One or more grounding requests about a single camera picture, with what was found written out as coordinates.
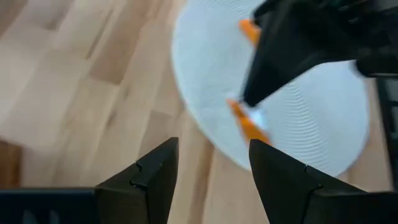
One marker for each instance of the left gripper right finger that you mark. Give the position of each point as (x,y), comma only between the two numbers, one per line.
(286,186)

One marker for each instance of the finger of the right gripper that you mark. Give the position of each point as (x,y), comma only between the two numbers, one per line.
(280,56)

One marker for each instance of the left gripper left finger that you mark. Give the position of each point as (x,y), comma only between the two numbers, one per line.
(155,186)

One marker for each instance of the orange and white tea packet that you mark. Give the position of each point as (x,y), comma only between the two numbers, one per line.
(250,31)
(248,127)

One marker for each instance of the white round woven placemat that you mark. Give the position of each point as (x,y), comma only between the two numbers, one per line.
(211,77)

